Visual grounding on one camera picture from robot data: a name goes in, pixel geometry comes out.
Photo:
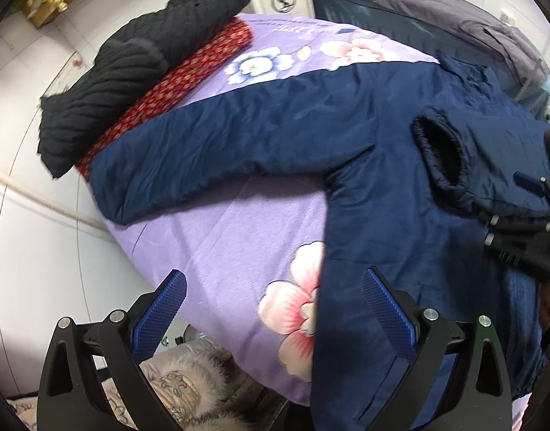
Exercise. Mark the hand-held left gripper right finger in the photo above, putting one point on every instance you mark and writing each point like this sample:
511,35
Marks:
387,309

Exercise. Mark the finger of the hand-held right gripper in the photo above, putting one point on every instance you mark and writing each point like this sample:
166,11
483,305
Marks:
529,185

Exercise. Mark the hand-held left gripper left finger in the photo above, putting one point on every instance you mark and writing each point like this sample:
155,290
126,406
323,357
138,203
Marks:
160,309

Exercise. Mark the navy blue padded jacket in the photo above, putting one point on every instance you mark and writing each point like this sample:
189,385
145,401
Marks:
369,179

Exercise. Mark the beige fur-trimmed coat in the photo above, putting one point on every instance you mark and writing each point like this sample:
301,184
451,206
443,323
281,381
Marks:
185,386

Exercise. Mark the purple floral bed sheet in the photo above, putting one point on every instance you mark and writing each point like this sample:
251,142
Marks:
239,233

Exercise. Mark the red patterned folded garment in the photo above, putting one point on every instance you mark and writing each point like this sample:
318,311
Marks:
167,85

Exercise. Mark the black ribbed sweater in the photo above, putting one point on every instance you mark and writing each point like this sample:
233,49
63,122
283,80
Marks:
135,67

